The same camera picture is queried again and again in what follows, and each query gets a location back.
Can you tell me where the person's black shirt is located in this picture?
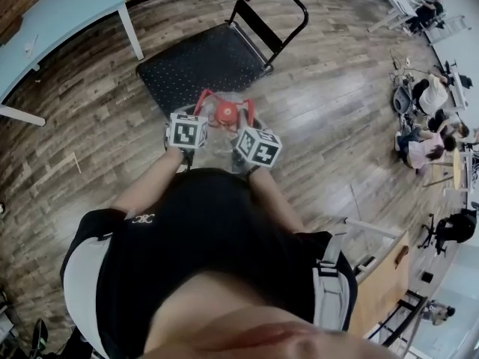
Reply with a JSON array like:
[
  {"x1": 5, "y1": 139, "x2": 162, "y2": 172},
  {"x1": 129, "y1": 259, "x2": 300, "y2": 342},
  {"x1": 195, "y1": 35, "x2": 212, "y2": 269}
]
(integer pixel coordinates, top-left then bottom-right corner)
[{"x1": 59, "y1": 167, "x2": 359, "y2": 359}]

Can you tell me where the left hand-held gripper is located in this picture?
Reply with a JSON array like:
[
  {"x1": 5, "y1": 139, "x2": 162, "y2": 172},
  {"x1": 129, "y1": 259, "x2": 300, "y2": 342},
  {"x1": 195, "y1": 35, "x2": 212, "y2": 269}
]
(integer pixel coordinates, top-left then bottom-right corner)
[{"x1": 163, "y1": 112, "x2": 209, "y2": 172}]

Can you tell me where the person's left forearm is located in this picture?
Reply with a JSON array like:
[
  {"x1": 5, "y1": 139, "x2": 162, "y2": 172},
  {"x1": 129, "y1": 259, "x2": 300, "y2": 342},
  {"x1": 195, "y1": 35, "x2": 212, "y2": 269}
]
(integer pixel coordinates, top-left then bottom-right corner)
[{"x1": 111, "y1": 148, "x2": 185, "y2": 217}]

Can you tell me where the silver stepladder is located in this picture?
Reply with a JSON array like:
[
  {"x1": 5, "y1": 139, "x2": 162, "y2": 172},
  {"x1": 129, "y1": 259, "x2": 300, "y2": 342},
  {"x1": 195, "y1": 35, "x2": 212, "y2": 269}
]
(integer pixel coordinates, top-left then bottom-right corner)
[{"x1": 426, "y1": 13, "x2": 472, "y2": 46}]

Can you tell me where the grey round machine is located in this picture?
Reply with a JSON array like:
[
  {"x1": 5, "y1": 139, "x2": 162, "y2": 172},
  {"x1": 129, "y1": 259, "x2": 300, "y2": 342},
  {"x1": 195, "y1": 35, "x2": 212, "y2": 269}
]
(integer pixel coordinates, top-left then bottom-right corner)
[{"x1": 391, "y1": 85, "x2": 414, "y2": 115}]

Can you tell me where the light blue table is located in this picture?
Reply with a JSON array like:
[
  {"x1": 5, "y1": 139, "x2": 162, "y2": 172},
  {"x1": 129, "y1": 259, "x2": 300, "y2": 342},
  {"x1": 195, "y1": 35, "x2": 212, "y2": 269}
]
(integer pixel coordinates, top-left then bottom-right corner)
[{"x1": 0, "y1": 0, "x2": 145, "y2": 127}]

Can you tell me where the wooden desk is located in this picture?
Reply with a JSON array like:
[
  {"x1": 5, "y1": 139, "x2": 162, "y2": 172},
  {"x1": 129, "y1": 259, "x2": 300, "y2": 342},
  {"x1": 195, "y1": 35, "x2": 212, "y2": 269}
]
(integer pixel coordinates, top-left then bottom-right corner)
[{"x1": 350, "y1": 230, "x2": 411, "y2": 339}]

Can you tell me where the white metal frame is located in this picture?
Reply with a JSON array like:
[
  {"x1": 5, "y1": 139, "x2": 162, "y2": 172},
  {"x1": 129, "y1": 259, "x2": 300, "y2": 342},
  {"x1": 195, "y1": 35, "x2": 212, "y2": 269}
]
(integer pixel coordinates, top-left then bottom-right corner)
[{"x1": 343, "y1": 216, "x2": 402, "y2": 272}]

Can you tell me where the grey shoulder strap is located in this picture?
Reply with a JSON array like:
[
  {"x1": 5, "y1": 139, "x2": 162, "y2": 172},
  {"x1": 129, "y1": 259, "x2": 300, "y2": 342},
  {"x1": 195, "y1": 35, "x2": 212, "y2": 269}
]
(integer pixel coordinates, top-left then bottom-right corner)
[{"x1": 312, "y1": 232, "x2": 349, "y2": 331}]

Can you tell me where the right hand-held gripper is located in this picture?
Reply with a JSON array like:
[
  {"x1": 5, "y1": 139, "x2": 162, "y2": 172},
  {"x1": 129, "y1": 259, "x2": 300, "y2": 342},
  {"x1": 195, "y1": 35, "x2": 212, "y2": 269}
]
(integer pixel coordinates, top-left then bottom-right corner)
[{"x1": 231, "y1": 126, "x2": 283, "y2": 176}]

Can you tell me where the white desk with monitors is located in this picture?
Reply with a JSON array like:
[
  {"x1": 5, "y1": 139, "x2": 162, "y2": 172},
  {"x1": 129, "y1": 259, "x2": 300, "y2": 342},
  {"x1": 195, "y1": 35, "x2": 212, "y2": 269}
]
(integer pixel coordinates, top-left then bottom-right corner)
[{"x1": 443, "y1": 60, "x2": 473, "y2": 111}]

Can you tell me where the clear bottle with red cap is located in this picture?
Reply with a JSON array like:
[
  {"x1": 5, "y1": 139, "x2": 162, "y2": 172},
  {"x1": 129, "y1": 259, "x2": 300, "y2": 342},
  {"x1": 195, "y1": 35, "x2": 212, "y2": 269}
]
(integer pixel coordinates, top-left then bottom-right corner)
[{"x1": 174, "y1": 88, "x2": 263, "y2": 172}]

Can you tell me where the person's right forearm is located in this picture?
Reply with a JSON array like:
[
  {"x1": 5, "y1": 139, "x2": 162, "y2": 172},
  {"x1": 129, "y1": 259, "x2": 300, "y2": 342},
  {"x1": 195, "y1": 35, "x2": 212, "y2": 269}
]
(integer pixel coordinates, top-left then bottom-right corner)
[{"x1": 248, "y1": 165, "x2": 305, "y2": 235}]

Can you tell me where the black platform trolley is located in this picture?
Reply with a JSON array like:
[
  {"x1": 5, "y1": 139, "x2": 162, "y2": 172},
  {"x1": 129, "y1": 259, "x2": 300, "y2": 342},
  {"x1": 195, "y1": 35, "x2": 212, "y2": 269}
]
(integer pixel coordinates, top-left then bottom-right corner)
[{"x1": 135, "y1": 0, "x2": 310, "y2": 119}]

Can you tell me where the black office chair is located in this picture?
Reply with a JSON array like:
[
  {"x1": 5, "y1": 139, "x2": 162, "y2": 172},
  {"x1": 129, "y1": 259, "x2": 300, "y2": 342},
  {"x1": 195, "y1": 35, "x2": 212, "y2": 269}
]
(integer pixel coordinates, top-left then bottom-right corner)
[{"x1": 417, "y1": 208, "x2": 478, "y2": 258}]

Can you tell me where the black metal frame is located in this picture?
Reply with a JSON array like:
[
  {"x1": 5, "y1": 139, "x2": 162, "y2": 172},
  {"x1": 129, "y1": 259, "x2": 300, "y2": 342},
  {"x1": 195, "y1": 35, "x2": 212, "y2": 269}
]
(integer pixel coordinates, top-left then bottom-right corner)
[{"x1": 368, "y1": 289, "x2": 429, "y2": 348}]

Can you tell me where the round wooden table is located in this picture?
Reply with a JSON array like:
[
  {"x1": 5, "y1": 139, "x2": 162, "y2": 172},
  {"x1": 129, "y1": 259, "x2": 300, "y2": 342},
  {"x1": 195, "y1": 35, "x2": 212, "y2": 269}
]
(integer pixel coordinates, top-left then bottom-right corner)
[{"x1": 422, "y1": 149, "x2": 469, "y2": 191}]

